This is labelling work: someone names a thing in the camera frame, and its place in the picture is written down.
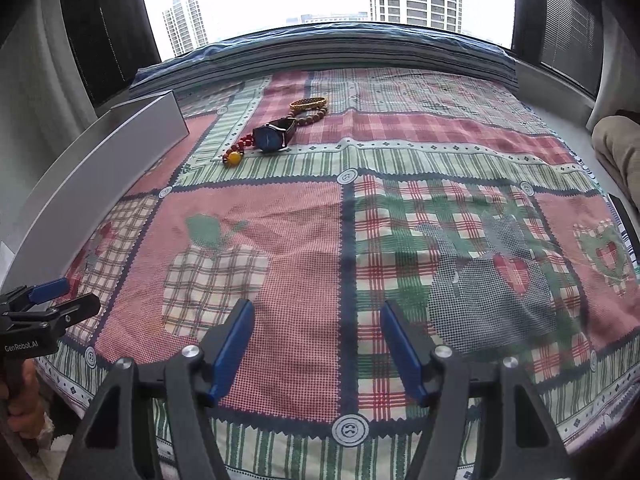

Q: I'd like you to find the blue striped folded blanket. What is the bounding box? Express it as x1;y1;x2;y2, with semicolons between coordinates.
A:
129;22;518;96

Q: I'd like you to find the white left curtain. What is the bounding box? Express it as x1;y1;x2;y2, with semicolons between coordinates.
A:
0;0;99;162

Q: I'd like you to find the red bead bracelet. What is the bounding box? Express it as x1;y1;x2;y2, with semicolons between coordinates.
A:
220;131;256;168

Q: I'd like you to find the white right curtain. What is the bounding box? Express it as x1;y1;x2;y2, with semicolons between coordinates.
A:
586;4;639;132

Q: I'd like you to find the gold chain bangle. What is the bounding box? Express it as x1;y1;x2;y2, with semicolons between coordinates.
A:
288;96;328;115

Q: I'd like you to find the white curtain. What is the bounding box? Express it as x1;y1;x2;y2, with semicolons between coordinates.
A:
0;0;99;162
586;4;639;132

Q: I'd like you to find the person's left hand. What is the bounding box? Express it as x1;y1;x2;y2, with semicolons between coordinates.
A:
1;359;44;439

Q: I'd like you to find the white cardboard box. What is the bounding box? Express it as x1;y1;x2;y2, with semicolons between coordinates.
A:
1;91;188;292

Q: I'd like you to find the beige pillow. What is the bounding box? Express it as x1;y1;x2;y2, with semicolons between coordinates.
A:
591;115;640;210

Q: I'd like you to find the patchwork plaid quilt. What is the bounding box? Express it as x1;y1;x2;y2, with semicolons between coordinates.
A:
37;68;639;479

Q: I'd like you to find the brown wooden bead bracelet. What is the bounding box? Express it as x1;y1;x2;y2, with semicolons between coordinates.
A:
286;105;330;127

